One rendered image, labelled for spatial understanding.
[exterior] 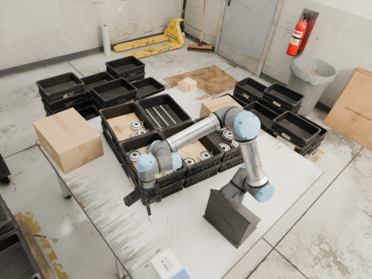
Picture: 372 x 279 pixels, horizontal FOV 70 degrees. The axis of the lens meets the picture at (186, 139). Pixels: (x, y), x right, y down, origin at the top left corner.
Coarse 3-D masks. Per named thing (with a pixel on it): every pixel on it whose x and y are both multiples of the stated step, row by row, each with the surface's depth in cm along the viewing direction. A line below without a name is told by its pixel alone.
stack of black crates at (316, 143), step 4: (300, 116) 324; (308, 120) 318; (312, 124) 317; (316, 124) 313; (320, 128) 312; (324, 128) 308; (320, 132) 314; (324, 132) 309; (320, 136) 314; (316, 140) 291; (320, 140) 304; (312, 144) 297; (316, 144) 302; (320, 144) 320; (312, 148) 298; (308, 152) 304
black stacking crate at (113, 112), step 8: (128, 104) 212; (104, 112) 204; (112, 112) 209; (120, 112) 213; (128, 112) 217; (136, 112) 216; (144, 120) 205; (152, 128) 196; (112, 136) 191; (120, 152) 186
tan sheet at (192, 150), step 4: (196, 140) 203; (188, 144) 199; (192, 144) 199; (196, 144) 199; (200, 144) 200; (184, 148) 195; (188, 148) 196; (192, 148) 196; (196, 148) 196; (200, 148) 197; (204, 148) 197; (180, 152) 192; (184, 152) 192; (188, 152) 193; (192, 152) 193; (196, 152) 193; (184, 156) 189; (188, 156) 190; (192, 156) 190; (196, 156) 191; (196, 160) 188
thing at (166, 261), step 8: (168, 248) 144; (160, 256) 140; (168, 256) 140; (152, 264) 137; (160, 264) 137; (168, 264) 137; (176, 264) 138; (160, 272) 134; (168, 272) 134; (176, 272) 135; (184, 272) 135
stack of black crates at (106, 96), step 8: (112, 80) 296; (120, 80) 302; (96, 88) 286; (104, 88) 293; (112, 88) 301; (120, 88) 305; (128, 88) 300; (136, 88) 289; (96, 96) 280; (104, 96) 290; (112, 96) 291; (120, 96) 277; (128, 96) 287; (136, 96) 296; (96, 104) 289; (104, 104) 272; (112, 104) 278; (120, 104) 284
